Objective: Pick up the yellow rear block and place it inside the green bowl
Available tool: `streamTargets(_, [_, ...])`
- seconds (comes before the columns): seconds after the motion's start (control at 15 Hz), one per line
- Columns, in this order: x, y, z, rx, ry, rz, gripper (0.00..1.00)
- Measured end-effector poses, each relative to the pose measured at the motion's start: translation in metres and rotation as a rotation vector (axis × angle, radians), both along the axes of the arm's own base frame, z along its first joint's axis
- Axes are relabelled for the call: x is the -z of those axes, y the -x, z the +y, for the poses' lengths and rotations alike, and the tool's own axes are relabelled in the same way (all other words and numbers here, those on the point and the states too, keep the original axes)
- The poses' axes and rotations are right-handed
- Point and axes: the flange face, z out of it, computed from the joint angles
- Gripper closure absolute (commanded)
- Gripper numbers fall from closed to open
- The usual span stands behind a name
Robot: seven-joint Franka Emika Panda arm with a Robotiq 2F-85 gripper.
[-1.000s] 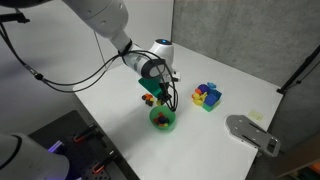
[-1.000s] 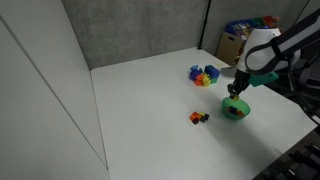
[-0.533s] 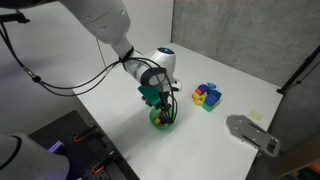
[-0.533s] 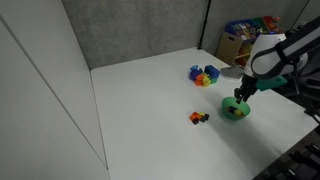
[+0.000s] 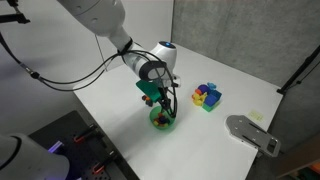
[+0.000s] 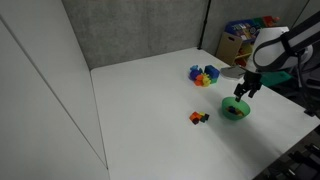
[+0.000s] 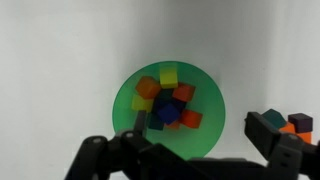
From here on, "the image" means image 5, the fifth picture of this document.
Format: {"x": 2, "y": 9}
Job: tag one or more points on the small orange block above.
{"x": 144, "y": 98}
{"x": 163, "y": 125}

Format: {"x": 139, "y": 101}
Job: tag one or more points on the red and black clamp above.
{"x": 104, "y": 162}
{"x": 85, "y": 133}

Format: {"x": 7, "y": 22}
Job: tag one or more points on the pale yellow sticky note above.
{"x": 256, "y": 116}

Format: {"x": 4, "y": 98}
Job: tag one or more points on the small blue block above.
{"x": 162, "y": 118}

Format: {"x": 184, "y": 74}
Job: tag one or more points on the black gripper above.
{"x": 166, "y": 90}

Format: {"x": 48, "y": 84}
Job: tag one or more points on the small yellow block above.
{"x": 155, "y": 123}

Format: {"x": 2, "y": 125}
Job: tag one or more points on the black vertical pole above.
{"x": 300, "y": 68}

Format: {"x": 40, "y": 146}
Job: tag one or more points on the yellow toy piece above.
{"x": 199, "y": 99}

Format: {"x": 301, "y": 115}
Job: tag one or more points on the green toy box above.
{"x": 209, "y": 107}

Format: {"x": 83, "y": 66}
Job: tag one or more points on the green plastic bowl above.
{"x": 154, "y": 115}

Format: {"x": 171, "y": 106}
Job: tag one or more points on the grey metal plate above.
{"x": 253, "y": 135}

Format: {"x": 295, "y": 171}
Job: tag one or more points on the orange toy piece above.
{"x": 198, "y": 91}

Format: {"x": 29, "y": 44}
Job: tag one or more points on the blue toy box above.
{"x": 212, "y": 97}

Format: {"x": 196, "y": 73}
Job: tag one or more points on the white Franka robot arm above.
{"x": 96, "y": 16}

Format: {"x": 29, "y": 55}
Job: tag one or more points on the light blue toy piece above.
{"x": 211, "y": 86}

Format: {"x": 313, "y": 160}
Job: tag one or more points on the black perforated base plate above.
{"x": 83, "y": 156}

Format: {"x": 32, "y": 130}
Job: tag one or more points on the purple toy piece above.
{"x": 202, "y": 89}

